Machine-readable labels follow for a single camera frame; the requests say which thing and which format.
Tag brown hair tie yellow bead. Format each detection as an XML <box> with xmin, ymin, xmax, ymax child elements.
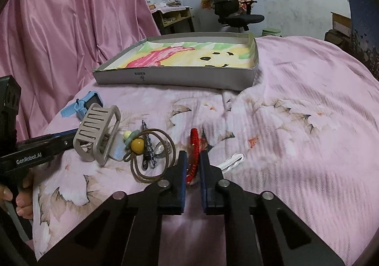
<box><xmin>123</xmin><ymin>129</ymin><xmax>177</xmax><ymax>183</ymax></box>

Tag pale iridescent hair clip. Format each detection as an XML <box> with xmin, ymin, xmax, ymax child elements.
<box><xmin>110</xmin><ymin>134</ymin><xmax>131</xmax><ymax>162</ymax></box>

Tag dark blue printed cloth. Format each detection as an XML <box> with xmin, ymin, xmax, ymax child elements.
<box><xmin>338</xmin><ymin>0</ymin><xmax>379</xmax><ymax>78</ymax></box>

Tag grey cardboard box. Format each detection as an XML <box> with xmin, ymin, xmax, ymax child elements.
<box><xmin>93</xmin><ymin>32</ymin><xmax>259</xmax><ymax>92</ymax></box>

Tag black office chair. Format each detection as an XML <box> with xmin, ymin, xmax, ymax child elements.
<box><xmin>205</xmin><ymin>0</ymin><xmax>265</xmax><ymax>32</ymax></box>

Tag dark patterned hairpin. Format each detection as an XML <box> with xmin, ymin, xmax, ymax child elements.
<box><xmin>141</xmin><ymin>119</ymin><xmax>156</xmax><ymax>170</ymax></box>

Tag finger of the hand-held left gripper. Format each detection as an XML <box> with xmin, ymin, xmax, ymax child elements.
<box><xmin>44</xmin><ymin>130</ymin><xmax>79</xmax><ymax>140</ymax></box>
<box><xmin>38</xmin><ymin>137</ymin><xmax>75</xmax><ymax>154</ymax></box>

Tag white hair clip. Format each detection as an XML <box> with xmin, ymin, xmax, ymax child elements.
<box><xmin>220</xmin><ymin>153</ymin><xmax>245</xmax><ymax>171</ymax></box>

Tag cardboard boxes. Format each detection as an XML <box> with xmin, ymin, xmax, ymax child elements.
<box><xmin>324</xmin><ymin>11</ymin><xmax>353</xmax><ymax>49</ymax></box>

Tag red braided bracelet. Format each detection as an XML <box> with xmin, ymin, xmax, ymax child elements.
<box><xmin>185</xmin><ymin>128</ymin><xmax>208</xmax><ymax>185</ymax></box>

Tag beige hair claw clip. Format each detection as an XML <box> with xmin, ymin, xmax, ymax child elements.
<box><xmin>72</xmin><ymin>104</ymin><xmax>121</xmax><ymax>167</ymax></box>

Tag pink satin curtain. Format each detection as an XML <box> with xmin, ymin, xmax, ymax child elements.
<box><xmin>0</xmin><ymin>0</ymin><xmax>162</xmax><ymax>142</ymax></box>

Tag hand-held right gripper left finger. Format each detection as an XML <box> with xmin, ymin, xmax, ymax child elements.
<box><xmin>37</xmin><ymin>150</ymin><xmax>188</xmax><ymax>266</ymax></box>

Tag blue smartwatch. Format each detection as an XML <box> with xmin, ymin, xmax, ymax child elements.
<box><xmin>61</xmin><ymin>91</ymin><xmax>105</xmax><ymax>121</ymax></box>

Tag green plastic stool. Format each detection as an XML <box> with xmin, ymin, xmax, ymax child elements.
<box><xmin>262</xmin><ymin>27</ymin><xmax>282</xmax><ymax>38</ymax></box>

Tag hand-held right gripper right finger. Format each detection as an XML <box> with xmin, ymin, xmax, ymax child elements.
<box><xmin>200</xmin><ymin>150</ymin><xmax>345</xmax><ymax>266</ymax></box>

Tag person's left hand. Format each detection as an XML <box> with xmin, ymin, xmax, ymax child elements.
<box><xmin>0</xmin><ymin>170</ymin><xmax>34</xmax><ymax>220</ymax></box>

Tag printed cartoon cloth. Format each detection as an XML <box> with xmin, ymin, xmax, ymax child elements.
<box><xmin>104</xmin><ymin>41</ymin><xmax>257</xmax><ymax>69</ymax></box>

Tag wooden desk with shelf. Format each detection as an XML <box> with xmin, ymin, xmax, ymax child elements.
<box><xmin>150</xmin><ymin>5</ymin><xmax>196</xmax><ymax>36</ymax></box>

